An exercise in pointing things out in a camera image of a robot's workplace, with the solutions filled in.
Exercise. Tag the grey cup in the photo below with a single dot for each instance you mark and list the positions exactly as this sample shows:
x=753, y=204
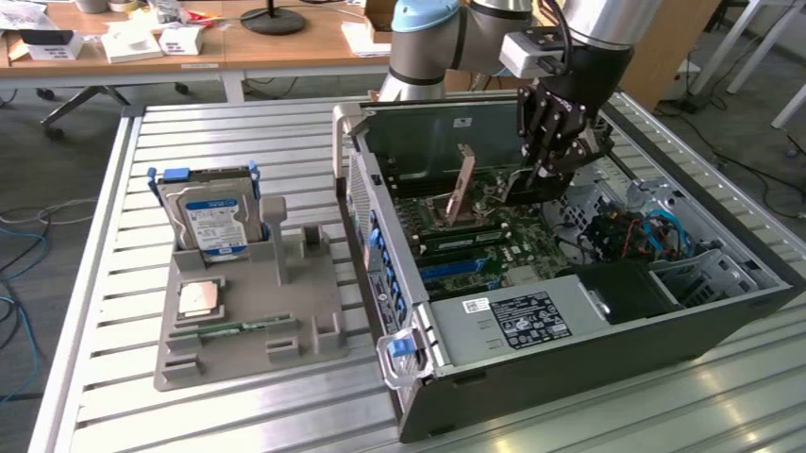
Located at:
x=91, y=5

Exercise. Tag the brown cardboard box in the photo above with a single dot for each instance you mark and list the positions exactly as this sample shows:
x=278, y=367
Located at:
x=378, y=14

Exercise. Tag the CPU socket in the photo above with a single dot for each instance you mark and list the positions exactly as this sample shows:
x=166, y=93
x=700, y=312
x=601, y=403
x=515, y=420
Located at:
x=469, y=219

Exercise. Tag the open metal socket cover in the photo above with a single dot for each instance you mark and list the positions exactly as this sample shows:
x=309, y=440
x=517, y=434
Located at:
x=487, y=191

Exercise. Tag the grey wheeled desk foot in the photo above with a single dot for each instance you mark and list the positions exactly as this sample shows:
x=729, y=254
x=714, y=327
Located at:
x=72, y=105

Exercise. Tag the perforated metal drive cage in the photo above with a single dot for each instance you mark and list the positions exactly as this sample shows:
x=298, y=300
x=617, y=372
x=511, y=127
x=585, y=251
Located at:
x=592, y=198

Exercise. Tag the grey power supply with label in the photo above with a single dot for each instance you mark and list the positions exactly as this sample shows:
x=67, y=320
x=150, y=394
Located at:
x=466, y=330

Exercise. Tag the installed black RAM stick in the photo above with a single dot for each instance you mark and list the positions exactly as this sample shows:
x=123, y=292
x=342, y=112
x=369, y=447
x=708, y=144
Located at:
x=459, y=243

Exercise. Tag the copper-toned CPU chip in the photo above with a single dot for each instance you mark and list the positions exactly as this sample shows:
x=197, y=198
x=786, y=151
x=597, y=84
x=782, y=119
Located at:
x=199, y=298

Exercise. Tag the wooden cabinet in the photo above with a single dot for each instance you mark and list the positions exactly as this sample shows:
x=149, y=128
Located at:
x=677, y=33

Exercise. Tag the black GPU card metal bracket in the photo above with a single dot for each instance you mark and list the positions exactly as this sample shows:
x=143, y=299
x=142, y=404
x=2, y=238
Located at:
x=536, y=189

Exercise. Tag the black open PC case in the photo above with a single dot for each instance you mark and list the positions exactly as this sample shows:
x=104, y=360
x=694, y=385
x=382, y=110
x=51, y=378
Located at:
x=566, y=373

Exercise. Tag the white box with round disc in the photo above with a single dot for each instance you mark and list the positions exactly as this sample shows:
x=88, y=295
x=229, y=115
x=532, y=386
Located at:
x=133, y=47

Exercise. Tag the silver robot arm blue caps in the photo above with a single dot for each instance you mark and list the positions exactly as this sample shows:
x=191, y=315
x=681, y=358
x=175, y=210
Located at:
x=429, y=47

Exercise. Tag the grey plastic parts rack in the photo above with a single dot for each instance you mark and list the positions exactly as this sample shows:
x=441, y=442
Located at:
x=253, y=292

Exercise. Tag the blue expansion slot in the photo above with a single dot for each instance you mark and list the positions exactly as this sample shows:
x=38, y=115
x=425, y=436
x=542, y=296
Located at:
x=454, y=270

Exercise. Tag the white table frame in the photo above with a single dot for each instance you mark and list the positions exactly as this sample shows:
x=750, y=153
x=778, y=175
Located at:
x=724, y=47

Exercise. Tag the white box with black lid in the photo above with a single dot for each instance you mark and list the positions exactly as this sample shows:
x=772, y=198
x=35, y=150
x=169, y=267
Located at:
x=51, y=45

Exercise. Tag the white electrical box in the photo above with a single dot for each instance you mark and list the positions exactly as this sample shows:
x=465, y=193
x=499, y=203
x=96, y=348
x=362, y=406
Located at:
x=688, y=71

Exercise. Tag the black round lamp base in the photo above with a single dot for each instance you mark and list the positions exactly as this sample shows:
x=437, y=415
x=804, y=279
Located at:
x=273, y=21

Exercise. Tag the green RAM stick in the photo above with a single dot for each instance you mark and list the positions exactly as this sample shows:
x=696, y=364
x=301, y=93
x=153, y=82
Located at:
x=239, y=326

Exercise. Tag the green motherboard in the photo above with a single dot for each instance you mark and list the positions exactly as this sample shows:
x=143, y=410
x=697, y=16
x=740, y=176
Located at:
x=536, y=236

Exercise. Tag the hard disk in blue caddy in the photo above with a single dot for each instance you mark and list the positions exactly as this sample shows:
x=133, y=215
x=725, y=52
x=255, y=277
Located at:
x=214, y=222

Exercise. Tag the white paper booklet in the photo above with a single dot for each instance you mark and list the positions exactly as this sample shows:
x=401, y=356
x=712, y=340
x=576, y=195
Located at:
x=365, y=40

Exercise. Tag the wooden desk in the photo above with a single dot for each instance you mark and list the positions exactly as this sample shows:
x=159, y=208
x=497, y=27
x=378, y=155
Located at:
x=82, y=68

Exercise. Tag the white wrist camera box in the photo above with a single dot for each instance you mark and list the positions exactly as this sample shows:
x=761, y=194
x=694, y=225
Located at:
x=522, y=52

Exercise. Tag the silver disk bay cage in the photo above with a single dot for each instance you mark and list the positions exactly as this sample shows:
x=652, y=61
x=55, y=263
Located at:
x=712, y=278

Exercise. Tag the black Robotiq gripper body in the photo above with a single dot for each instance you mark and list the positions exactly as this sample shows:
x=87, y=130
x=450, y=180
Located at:
x=586, y=89

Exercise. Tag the white box with black print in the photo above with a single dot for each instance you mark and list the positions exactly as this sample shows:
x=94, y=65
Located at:
x=182, y=41

